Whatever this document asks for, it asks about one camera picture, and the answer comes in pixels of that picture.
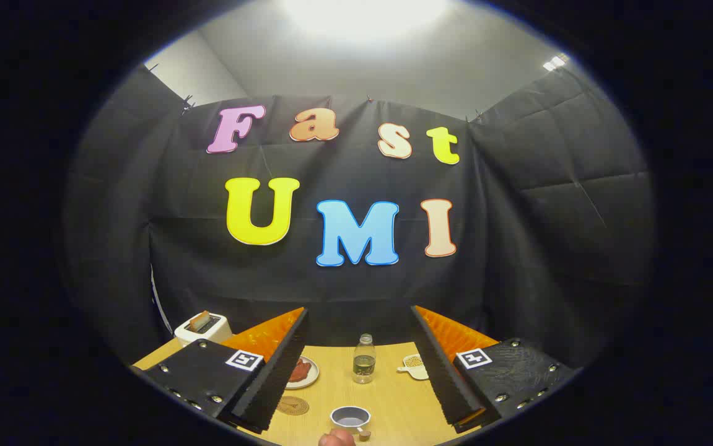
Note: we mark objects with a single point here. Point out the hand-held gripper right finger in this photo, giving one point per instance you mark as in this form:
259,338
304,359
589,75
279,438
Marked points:
446,384

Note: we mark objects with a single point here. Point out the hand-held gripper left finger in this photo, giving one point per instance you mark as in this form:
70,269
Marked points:
269,384

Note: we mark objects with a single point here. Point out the round cork coaster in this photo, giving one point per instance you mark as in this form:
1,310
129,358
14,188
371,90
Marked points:
292,406

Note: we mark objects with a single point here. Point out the clear plastic water bottle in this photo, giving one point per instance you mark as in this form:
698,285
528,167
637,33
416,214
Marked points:
363,362

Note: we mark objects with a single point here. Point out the red meat slices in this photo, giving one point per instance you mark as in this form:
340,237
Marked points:
300,370

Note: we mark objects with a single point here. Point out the white divided dish with grains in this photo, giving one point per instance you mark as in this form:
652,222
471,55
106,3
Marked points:
417,367

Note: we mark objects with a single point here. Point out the small white plate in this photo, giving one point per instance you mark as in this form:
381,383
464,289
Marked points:
311,380

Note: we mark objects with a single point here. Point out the wooden table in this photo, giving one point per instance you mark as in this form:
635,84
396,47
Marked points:
393,402

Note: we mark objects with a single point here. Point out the white toaster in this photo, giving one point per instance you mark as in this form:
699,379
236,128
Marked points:
215,334

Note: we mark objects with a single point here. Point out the toast bread slice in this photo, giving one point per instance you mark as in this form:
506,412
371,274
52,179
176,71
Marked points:
199,320

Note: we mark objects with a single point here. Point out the black backdrop cloth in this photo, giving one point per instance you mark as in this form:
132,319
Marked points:
517,248

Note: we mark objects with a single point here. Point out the ceiling light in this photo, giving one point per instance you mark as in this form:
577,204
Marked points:
554,62

